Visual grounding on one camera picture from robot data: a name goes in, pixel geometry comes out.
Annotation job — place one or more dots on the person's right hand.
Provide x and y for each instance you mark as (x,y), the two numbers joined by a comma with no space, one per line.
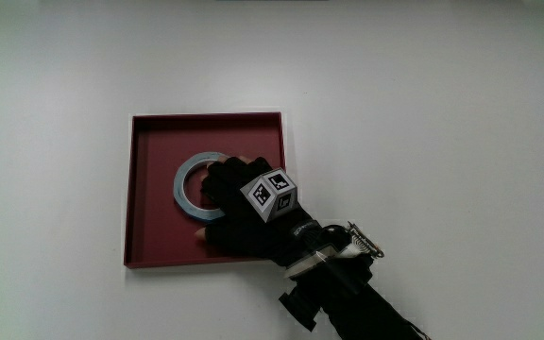
(243,222)

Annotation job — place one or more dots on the blue tape roll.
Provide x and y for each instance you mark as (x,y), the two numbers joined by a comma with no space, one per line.
(183,181)

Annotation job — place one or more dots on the dark red square tray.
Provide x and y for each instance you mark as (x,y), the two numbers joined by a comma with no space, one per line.
(158,189)

